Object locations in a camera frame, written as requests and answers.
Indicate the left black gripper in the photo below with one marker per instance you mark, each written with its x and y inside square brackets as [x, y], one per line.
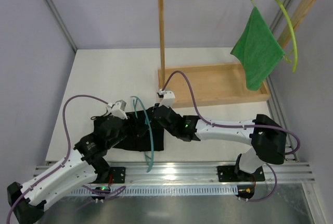
[132, 124]

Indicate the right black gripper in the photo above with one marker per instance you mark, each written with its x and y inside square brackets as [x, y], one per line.
[158, 112]

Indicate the black trousers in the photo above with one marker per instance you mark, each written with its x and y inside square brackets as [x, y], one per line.
[144, 144]

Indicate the teal plastic hanger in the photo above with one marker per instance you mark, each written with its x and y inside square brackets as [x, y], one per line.
[149, 159]

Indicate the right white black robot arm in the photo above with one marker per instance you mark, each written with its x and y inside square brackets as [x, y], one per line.
[266, 138]

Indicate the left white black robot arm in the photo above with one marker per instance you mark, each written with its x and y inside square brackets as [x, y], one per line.
[83, 164]

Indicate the wooden clothes rack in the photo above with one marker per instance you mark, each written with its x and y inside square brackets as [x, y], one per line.
[223, 83]

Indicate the green microfibre cloth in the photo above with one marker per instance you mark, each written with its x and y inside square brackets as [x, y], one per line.
[257, 50]

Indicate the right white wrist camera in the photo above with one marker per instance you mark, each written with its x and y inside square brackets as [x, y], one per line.
[167, 98]

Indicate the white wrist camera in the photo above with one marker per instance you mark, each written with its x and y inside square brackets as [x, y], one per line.
[167, 98]
[117, 109]

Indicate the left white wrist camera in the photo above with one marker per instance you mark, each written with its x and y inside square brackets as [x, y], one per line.
[117, 109]

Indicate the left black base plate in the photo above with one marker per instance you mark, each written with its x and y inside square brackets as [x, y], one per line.
[117, 175]

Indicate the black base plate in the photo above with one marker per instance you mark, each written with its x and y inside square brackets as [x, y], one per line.
[230, 174]
[117, 175]

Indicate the grey slotted cable duct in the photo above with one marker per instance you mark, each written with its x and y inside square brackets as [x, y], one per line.
[175, 190]

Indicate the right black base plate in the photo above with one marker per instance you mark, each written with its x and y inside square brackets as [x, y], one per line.
[230, 174]

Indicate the aluminium mounting rail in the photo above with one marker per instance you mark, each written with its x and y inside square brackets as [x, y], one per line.
[205, 173]

